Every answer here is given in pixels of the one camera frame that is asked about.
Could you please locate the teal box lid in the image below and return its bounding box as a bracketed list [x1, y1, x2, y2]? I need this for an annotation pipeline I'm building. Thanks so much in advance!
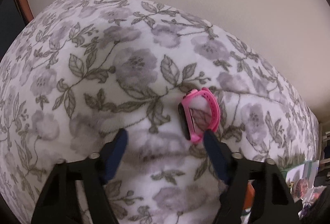
[281, 159, 321, 211]

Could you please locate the pink watch band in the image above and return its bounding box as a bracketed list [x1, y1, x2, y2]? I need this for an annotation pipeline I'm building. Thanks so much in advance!
[178, 88, 220, 144]

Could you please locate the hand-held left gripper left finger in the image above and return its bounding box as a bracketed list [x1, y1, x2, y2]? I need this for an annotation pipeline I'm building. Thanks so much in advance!
[31, 128, 129, 224]

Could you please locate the dark cabinet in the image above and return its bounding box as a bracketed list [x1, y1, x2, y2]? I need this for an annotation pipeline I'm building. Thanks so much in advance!
[0, 0, 26, 59]

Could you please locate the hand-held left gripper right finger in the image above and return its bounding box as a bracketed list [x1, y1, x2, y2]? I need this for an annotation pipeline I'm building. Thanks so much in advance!
[203, 130, 303, 224]

